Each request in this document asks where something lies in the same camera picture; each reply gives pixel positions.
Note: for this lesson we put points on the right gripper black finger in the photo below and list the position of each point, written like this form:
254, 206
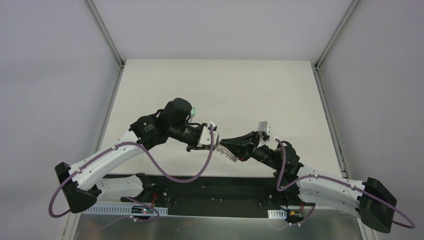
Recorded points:
238, 151
240, 141

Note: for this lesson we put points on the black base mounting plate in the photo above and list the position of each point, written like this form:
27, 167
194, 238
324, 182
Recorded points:
213, 196

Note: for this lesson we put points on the large metal disc keyring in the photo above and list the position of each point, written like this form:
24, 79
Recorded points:
225, 152

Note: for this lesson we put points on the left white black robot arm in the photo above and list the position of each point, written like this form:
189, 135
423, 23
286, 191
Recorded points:
84, 183

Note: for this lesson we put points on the aluminium frame post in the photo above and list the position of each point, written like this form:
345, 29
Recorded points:
353, 4
98, 20

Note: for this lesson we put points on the controller circuit board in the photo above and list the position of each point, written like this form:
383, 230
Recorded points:
294, 217
141, 210

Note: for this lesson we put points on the right controller circuit board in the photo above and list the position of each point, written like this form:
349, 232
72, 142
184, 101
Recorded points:
294, 217

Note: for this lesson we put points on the left controller circuit board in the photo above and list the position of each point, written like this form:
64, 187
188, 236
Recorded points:
141, 210

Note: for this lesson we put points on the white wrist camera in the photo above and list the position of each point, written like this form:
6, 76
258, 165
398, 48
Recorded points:
208, 136
264, 130

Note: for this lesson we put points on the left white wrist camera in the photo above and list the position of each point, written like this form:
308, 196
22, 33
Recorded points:
208, 136

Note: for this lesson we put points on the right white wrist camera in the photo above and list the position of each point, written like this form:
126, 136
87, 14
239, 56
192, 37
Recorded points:
264, 130

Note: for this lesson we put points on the right aluminium frame post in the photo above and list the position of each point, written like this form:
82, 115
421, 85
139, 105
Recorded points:
353, 4

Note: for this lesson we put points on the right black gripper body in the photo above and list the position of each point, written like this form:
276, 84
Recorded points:
252, 145

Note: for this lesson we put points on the left aluminium frame post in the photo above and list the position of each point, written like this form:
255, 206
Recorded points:
98, 20

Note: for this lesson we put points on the right white slotted cable duct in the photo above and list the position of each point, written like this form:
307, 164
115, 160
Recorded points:
277, 214

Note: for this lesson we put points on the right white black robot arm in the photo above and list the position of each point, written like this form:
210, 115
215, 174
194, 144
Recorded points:
369, 200

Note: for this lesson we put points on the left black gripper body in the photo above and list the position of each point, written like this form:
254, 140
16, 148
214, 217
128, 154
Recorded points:
197, 139

